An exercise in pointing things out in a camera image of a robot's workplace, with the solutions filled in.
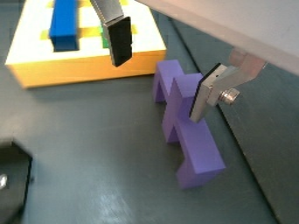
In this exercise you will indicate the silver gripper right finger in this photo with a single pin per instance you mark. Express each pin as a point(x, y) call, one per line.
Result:
point(216, 86)

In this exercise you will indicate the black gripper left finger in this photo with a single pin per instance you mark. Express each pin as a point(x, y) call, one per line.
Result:
point(116, 28)

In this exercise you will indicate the purple block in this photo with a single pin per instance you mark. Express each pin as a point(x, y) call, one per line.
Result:
point(174, 88)

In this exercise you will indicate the yellow white board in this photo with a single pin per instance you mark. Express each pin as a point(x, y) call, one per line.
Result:
point(38, 66)

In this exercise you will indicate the green block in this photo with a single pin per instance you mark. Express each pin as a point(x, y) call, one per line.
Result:
point(104, 36)

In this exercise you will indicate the blue block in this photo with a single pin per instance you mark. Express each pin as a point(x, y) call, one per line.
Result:
point(63, 32)

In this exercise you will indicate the black angle bracket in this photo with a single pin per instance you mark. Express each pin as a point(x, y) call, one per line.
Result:
point(15, 178)

